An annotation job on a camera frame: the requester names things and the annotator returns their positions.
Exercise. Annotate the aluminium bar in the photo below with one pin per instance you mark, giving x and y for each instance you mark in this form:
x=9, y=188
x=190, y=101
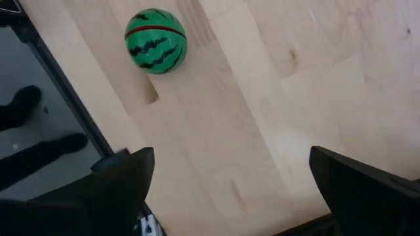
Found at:
x=149, y=226

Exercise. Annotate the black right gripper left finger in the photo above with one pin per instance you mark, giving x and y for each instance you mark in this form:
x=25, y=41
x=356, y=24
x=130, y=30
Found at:
x=108, y=203

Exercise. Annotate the green watermelon ball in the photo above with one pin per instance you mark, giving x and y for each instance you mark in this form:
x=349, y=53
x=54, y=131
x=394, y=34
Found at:
x=155, y=41

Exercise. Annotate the person's foot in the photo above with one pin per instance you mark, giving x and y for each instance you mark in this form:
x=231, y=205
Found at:
x=19, y=105
x=39, y=157

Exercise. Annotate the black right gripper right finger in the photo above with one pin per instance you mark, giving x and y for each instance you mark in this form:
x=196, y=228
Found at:
x=367, y=203

